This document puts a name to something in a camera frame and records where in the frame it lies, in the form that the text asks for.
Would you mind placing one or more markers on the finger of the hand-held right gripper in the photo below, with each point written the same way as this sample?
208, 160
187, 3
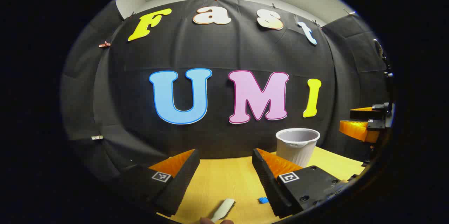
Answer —
368, 114
356, 130

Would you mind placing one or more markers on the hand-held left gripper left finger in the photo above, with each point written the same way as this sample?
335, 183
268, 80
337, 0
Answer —
177, 187

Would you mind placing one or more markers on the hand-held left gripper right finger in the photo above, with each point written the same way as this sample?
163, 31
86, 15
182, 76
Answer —
272, 189

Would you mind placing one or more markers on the blue paper trash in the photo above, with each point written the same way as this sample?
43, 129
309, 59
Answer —
263, 200

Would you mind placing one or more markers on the white ribbed garbage bin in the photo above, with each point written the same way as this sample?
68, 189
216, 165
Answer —
298, 152

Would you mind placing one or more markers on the small white broom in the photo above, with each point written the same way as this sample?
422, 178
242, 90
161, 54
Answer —
223, 209

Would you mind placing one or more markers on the wooden desktop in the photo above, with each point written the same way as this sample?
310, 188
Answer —
224, 182

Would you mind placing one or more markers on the dark metal stand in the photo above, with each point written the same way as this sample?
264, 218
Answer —
383, 59

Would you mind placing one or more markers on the white clip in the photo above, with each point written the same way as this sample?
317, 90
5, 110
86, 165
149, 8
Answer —
97, 137

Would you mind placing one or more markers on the black backdrop cloth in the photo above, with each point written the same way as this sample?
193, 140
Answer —
217, 52

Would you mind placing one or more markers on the red clip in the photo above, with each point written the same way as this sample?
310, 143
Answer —
104, 44

